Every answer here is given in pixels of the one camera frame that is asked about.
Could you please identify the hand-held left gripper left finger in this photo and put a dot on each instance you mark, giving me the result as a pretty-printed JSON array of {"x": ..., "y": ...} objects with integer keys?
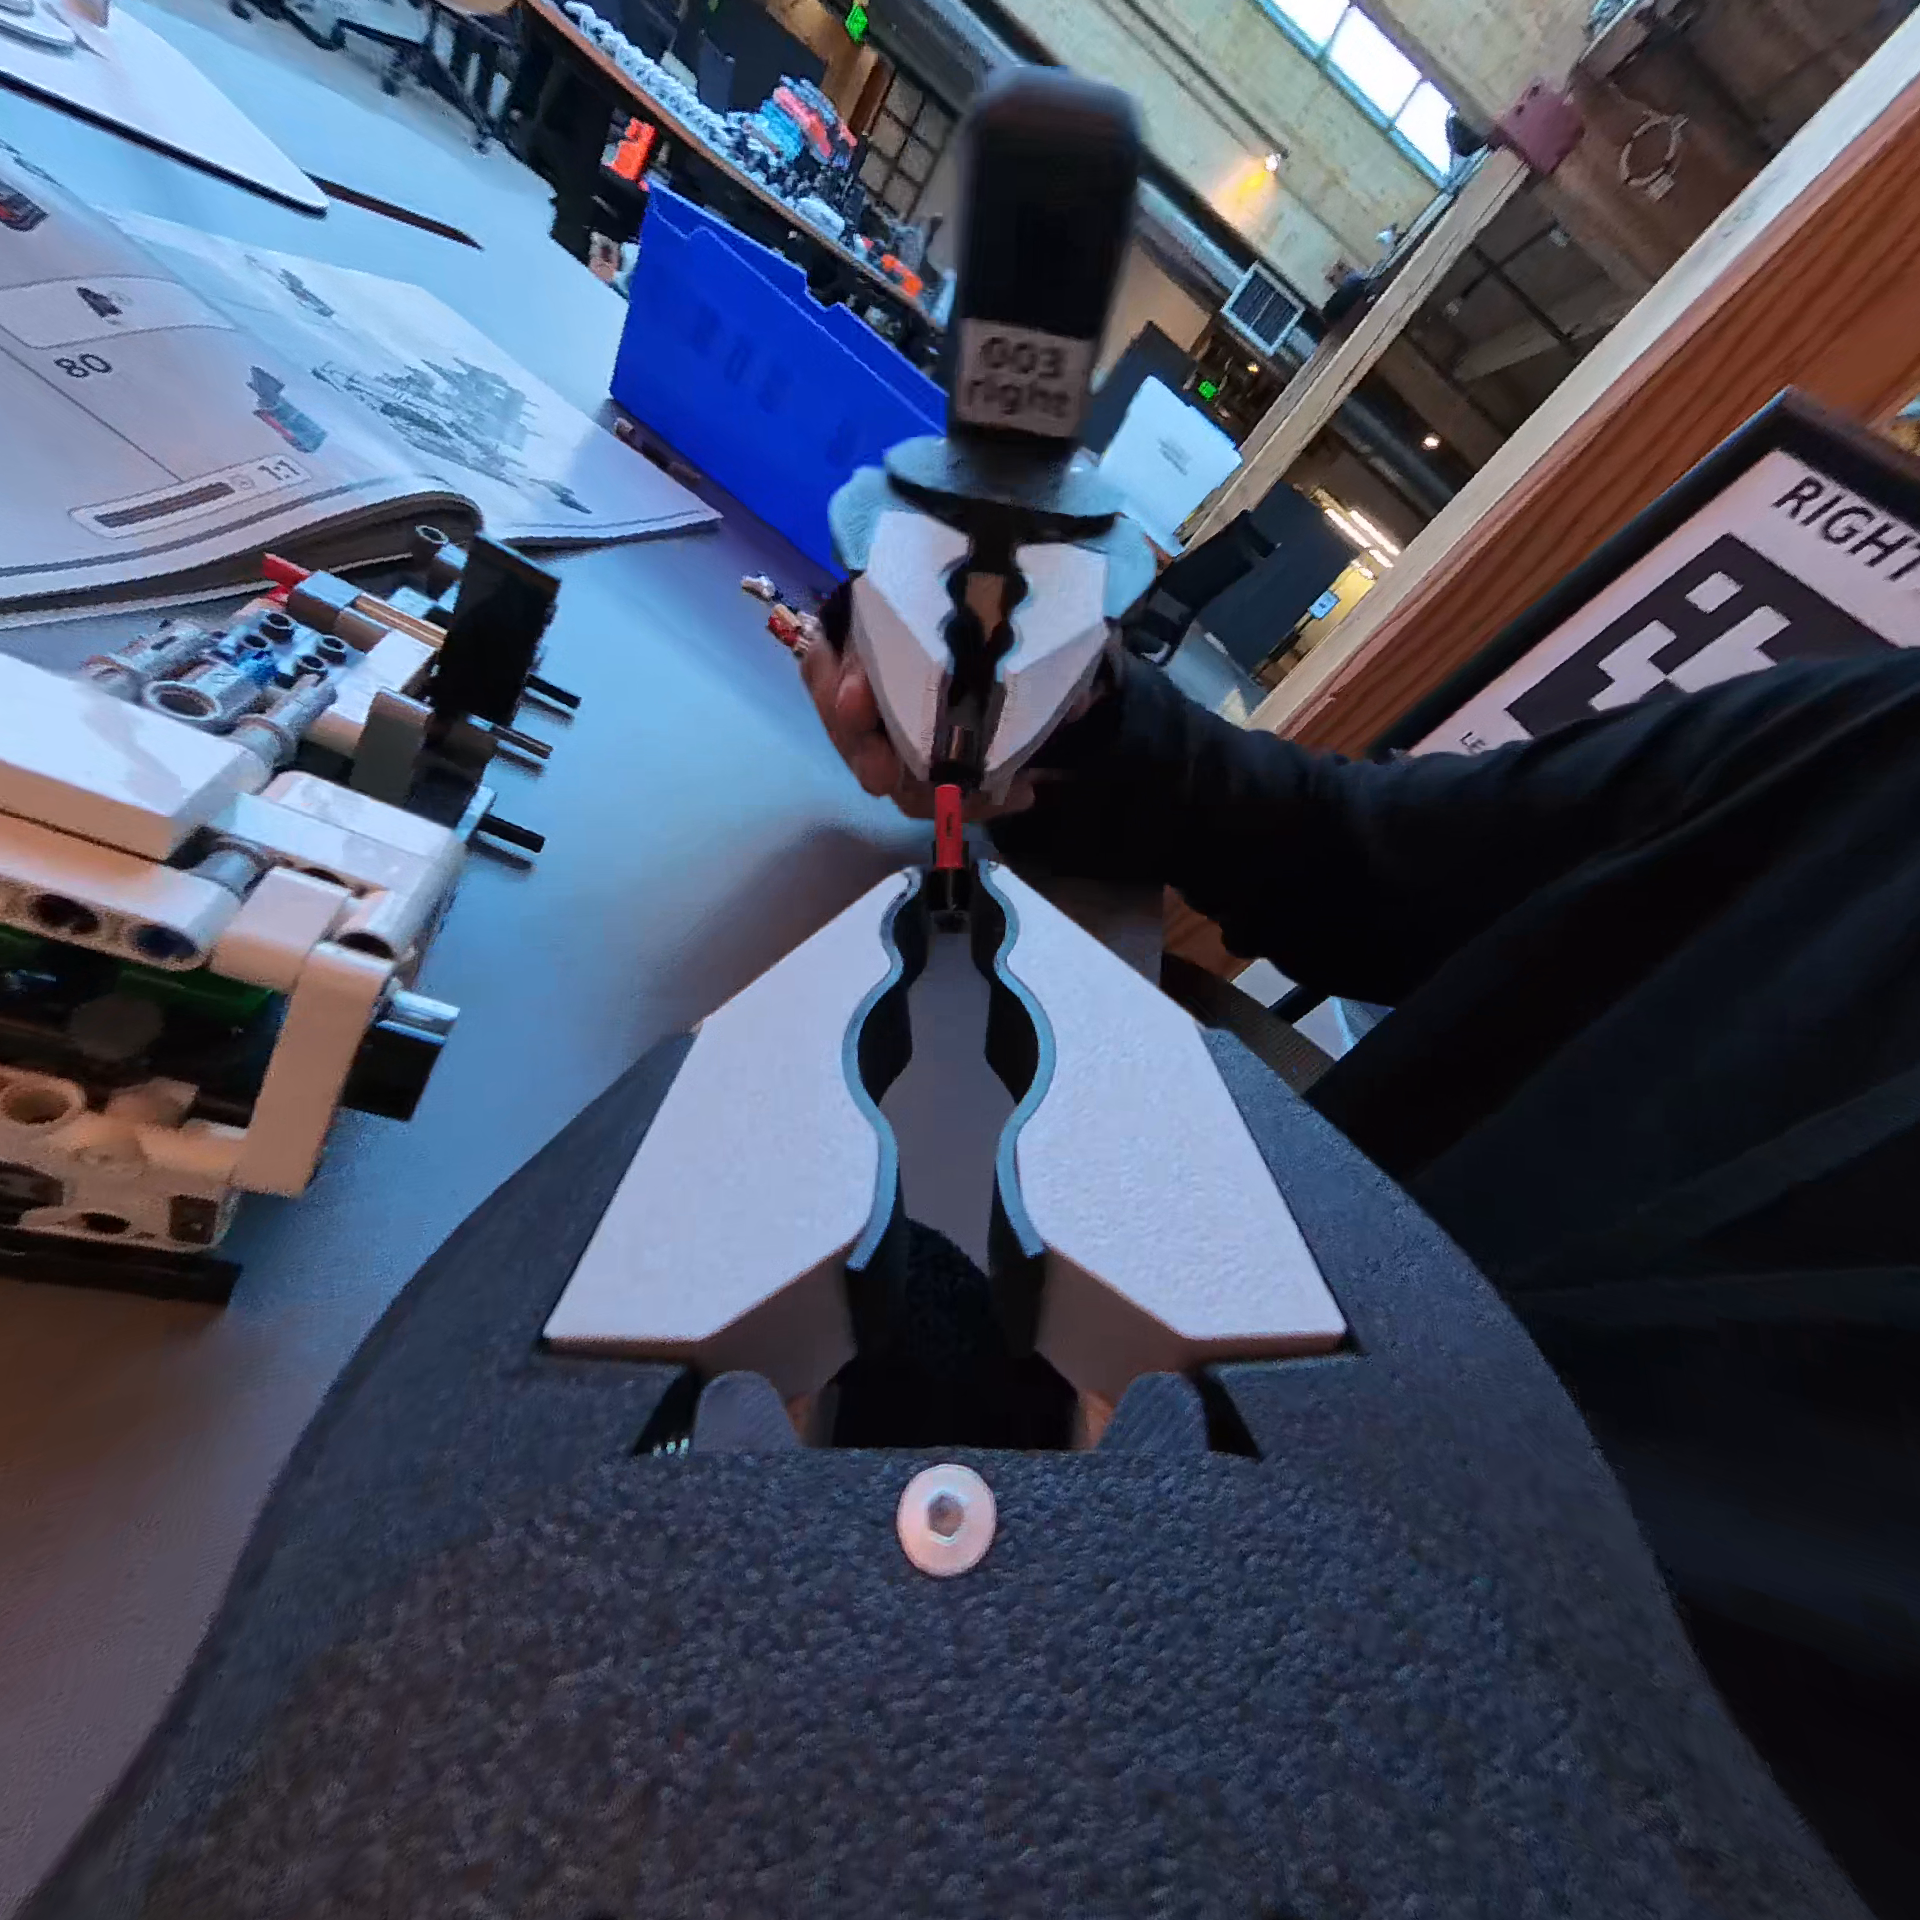
[{"x": 721, "y": 1170}]

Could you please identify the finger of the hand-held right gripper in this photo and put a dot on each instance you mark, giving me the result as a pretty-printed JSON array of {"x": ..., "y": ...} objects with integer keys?
[
  {"x": 1058, "y": 631},
  {"x": 909, "y": 631}
]

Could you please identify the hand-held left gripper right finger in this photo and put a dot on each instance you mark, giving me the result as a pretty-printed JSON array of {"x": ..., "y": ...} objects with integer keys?
[{"x": 1154, "y": 1184}]

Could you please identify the black red lego connector assembly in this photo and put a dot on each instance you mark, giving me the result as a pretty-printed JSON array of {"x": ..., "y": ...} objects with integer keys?
[{"x": 945, "y": 818}]

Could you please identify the person's right forearm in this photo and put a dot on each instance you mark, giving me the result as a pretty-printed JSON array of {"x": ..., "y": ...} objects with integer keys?
[{"x": 1424, "y": 841}]

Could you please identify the pile of small lego pins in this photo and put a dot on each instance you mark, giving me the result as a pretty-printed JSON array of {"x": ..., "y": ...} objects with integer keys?
[{"x": 789, "y": 615}]

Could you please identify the partly built lego truck model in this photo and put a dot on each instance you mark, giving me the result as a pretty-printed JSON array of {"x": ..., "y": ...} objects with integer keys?
[{"x": 225, "y": 841}]

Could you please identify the open lego instruction booklet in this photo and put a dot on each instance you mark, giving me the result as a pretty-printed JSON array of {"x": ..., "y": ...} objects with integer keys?
[{"x": 225, "y": 420}]

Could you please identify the person's right hand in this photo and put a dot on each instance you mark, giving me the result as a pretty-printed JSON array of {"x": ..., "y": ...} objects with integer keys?
[{"x": 848, "y": 720}]

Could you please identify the black background office chair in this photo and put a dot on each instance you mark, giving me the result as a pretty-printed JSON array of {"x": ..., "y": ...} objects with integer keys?
[{"x": 1200, "y": 585}]

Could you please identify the black mesh office chair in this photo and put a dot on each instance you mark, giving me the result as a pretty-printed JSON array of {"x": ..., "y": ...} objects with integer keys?
[{"x": 1261, "y": 1028}]

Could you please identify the white board panel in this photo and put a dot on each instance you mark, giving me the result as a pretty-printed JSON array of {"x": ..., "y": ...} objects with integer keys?
[{"x": 1171, "y": 458}]

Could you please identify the blue storage bin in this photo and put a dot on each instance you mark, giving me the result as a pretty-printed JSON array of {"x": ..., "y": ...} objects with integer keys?
[{"x": 751, "y": 374}]

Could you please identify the background workbench with equipment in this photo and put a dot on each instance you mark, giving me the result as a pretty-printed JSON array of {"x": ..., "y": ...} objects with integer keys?
[{"x": 751, "y": 105}]

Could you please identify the person's dark clothing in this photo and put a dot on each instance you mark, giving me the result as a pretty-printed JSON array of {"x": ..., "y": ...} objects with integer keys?
[{"x": 1681, "y": 1351}]

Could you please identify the black framed sign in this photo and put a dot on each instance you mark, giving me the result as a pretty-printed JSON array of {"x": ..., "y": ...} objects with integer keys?
[{"x": 1725, "y": 600}]

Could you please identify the instruction sign on white stand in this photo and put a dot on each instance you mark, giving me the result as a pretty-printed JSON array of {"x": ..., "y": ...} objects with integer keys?
[{"x": 164, "y": 105}]

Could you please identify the wall vent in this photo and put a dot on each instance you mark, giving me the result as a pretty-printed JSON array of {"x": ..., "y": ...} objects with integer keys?
[{"x": 1262, "y": 310}]

